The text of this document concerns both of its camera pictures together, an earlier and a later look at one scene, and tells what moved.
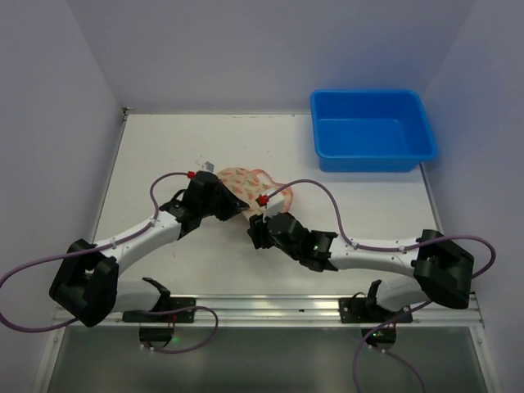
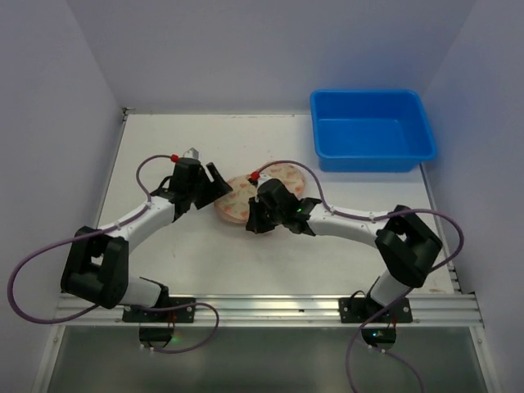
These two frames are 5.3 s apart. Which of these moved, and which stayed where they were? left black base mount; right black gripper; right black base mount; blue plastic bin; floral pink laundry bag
Moved: floral pink laundry bag; right black gripper
Stayed: right black base mount; left black base mount; blue plastic bin
